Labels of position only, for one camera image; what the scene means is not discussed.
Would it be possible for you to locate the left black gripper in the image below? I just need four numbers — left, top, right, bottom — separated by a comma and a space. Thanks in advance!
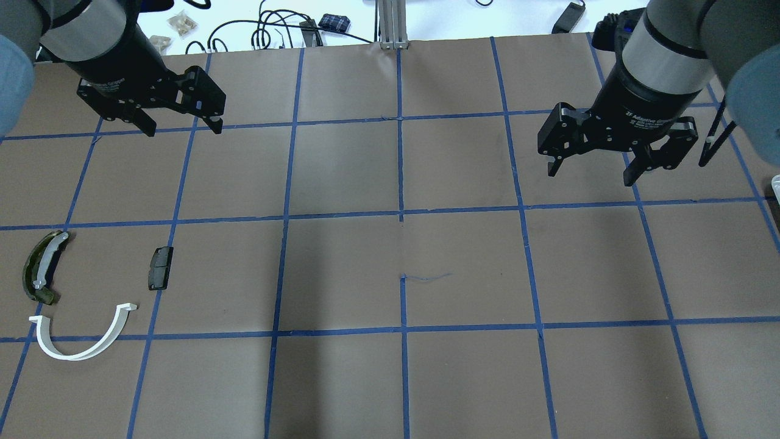
76, 37, 227, 137

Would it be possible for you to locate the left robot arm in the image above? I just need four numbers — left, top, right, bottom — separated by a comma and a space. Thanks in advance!
2, 1, 226, 137

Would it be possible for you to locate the plastic bag of parts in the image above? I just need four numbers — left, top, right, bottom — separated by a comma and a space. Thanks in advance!
149, 35, 172, 55
166, 10, 198, 37

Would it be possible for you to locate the white curved plastic part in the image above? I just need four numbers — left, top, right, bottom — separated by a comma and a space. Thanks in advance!
29, 302, 138, 362

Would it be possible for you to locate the small blue checkered pouch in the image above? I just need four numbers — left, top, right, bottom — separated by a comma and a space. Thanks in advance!
318, 13, 351, 34

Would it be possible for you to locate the black power adapter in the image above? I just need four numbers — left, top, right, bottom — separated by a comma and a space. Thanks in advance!
551, 1, 587, 34

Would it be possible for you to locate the black cable bundle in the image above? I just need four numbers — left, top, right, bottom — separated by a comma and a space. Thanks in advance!
185, 0, 372, 55

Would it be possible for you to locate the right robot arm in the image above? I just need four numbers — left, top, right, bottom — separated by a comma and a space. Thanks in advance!
537, 1, 779, 187

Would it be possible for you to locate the dark green brake shoe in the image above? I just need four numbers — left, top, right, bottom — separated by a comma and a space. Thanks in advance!
22, 230, 70, 305

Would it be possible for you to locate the black brake pad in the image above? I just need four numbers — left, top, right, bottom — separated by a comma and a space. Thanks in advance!
147, 246, 174, 291

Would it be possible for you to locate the aluminium frame post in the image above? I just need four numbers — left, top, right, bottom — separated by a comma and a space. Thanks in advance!
374, 0, 409, 50

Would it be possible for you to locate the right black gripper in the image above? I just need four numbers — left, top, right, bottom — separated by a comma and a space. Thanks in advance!
537, 67, 698, 187

